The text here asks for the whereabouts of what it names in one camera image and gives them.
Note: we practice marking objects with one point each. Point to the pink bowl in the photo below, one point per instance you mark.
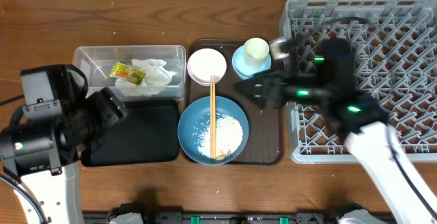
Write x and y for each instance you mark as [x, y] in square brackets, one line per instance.
[205, 63]

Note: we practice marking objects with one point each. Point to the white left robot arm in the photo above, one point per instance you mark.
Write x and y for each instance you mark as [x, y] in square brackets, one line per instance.
[40, 147]

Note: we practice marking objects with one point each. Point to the yellow green snack wrapper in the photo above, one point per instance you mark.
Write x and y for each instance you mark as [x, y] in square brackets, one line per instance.
[127, 73]

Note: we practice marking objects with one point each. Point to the light blue saucer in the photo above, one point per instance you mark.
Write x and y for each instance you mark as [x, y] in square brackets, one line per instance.
[242, 69]

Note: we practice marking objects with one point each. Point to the grey dishwasher rack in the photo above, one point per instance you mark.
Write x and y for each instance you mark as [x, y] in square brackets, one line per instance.
[395, 46]

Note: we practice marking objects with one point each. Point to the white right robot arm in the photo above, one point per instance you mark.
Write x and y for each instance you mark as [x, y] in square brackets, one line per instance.
[353, 115]

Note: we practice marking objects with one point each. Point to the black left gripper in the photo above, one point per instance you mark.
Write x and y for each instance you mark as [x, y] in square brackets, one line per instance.
[111, 109]

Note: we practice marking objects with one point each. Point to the clear plastic waste bin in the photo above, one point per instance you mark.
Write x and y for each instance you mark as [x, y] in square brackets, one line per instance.
[96, 63]

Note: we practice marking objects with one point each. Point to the cream white cup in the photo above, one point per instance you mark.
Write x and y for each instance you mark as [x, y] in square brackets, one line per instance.
[256, 51]

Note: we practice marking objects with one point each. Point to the brown serving tray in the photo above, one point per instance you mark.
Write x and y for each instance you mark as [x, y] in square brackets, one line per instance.
[265, 143]

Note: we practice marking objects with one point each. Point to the dark blue plate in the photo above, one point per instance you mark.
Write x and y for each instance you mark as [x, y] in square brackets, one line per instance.
[199, 111]

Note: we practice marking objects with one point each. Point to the black rectangular tray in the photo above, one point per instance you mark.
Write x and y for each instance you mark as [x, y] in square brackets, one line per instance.
[147, 135]

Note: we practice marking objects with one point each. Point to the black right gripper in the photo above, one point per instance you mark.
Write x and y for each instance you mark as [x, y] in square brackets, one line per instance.
[265, 81]

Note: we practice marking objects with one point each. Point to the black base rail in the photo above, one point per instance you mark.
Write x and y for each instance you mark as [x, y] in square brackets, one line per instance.
[178, 216]

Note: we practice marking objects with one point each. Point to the leftover rice pile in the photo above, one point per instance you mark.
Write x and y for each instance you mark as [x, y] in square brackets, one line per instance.
[229, 135]

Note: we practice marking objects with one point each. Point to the white napkin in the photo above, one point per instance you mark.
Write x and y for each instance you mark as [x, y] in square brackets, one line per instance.
[155, 80]

